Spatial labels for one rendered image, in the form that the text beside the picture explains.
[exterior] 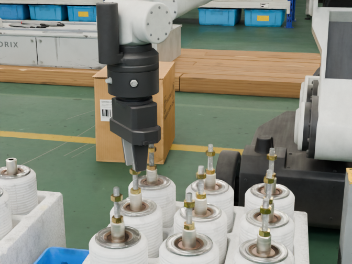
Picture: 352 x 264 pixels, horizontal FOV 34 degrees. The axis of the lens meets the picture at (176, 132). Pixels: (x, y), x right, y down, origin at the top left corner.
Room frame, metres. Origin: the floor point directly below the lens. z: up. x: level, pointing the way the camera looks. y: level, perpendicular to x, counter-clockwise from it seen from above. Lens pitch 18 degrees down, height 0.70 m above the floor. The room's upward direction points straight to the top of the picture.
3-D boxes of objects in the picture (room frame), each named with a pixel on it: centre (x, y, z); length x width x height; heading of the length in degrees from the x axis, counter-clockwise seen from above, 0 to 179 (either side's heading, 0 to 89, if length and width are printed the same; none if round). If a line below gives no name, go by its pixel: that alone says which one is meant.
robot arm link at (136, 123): (0.95, 0.07, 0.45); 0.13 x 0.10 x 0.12; 31
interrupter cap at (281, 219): (0.91, -0.16, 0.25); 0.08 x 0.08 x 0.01
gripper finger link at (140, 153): (0.94, 0.06, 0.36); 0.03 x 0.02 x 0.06; 121
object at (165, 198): (1.07, 0.05, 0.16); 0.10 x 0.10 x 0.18
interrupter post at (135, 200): (0.95, 0.07, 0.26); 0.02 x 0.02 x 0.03
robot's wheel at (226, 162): (1.40, -0.14, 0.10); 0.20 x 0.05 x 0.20; 166
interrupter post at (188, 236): (0.82, -0.02, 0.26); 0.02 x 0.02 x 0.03
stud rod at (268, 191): (0.91, -0.16, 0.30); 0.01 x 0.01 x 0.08
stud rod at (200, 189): (0.93, -0.04, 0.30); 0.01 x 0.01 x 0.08
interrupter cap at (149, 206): (0.95, 0.07, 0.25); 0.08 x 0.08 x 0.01
